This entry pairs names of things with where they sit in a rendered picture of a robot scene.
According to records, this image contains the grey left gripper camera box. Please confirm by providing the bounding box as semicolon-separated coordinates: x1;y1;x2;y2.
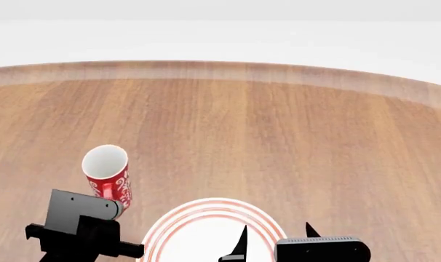
44;188;124;236

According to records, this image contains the grey gripper camera box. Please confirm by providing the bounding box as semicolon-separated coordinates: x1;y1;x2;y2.
274;235;372;262
44;188;124;236

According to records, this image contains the red mug with white pattern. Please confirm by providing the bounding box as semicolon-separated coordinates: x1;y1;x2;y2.
81;144;133;210

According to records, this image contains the white plate with red rings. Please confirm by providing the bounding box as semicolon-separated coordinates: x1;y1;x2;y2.
135;197;289;262

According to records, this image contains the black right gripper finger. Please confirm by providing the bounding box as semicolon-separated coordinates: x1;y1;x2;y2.
218;224;249;262
305;221;322;239

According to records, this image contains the grey right gripper camera box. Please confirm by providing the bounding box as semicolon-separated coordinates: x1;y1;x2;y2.
274;235;372;262

